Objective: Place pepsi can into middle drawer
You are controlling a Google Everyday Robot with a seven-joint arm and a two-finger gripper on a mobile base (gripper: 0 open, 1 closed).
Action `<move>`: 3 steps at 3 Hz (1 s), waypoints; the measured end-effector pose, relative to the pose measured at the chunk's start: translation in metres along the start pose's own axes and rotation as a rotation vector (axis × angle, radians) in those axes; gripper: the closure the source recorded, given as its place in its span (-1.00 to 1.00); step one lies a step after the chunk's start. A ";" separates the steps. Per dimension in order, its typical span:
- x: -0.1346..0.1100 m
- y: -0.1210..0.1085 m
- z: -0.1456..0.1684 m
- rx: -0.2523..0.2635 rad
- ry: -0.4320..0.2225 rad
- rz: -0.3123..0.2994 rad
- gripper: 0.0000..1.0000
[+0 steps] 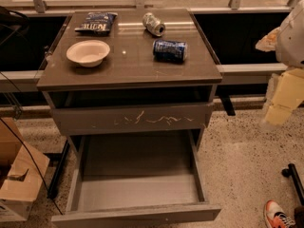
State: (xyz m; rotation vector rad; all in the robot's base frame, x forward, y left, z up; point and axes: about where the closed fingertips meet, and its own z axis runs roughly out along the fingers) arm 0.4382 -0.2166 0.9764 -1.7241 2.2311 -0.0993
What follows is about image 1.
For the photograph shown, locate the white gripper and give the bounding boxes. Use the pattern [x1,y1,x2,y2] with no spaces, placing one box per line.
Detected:
[256,0,304,126]

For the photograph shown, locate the blue pepsi can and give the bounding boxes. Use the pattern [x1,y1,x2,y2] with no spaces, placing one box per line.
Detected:
[153,39,188,63]

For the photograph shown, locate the silver soda can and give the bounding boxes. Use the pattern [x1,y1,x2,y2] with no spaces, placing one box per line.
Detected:
[142,12,165,37]

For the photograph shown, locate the grey drawer cabinet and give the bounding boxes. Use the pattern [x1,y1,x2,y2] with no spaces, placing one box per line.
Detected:
[37,9,222,148]

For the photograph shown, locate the open grey middle drawer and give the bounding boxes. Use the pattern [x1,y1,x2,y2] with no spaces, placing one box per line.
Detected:
[51,130,220,228]

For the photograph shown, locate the black chair leg caster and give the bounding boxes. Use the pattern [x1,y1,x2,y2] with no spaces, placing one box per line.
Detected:
[281,163,304,205]

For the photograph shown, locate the orange white sneaker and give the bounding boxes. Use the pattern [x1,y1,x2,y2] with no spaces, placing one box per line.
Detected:
[263,200,295,228]

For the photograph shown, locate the blue chip bag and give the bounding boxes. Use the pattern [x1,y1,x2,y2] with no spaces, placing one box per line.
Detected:
[75,12,117,35]

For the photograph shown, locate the white paper bowl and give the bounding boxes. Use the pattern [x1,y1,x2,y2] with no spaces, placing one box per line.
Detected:
[66,40,110,67]

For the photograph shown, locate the black table leg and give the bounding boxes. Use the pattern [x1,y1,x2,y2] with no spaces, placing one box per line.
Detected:
[47,142,70,200]

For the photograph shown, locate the brown cardboard box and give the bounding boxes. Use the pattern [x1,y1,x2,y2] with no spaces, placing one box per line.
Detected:
[0,118,49,222]

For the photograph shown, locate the black cable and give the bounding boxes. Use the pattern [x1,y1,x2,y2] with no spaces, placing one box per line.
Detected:
[0,69,65,216]

